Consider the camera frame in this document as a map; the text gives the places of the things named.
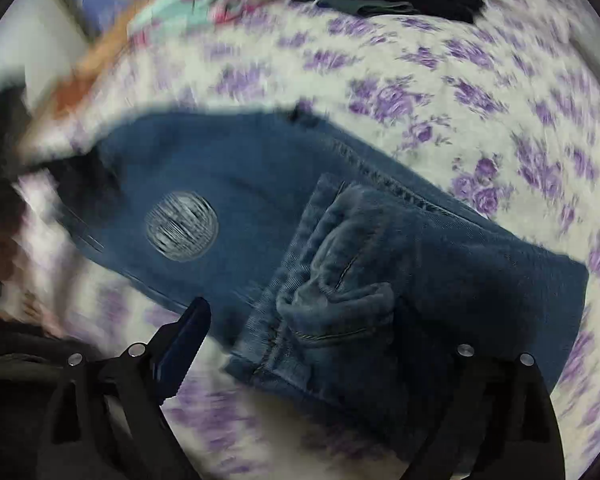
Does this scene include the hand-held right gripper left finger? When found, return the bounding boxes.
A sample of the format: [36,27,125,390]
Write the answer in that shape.
[36,296,212,480]

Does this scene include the blue denim pants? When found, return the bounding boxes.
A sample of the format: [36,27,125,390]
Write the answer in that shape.
[55,108,590,463]

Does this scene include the purple floral bed sheet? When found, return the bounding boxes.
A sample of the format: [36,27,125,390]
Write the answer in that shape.
[0,0,600,480]

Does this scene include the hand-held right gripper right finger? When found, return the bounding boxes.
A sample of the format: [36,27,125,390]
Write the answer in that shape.
[399,297,567,480]

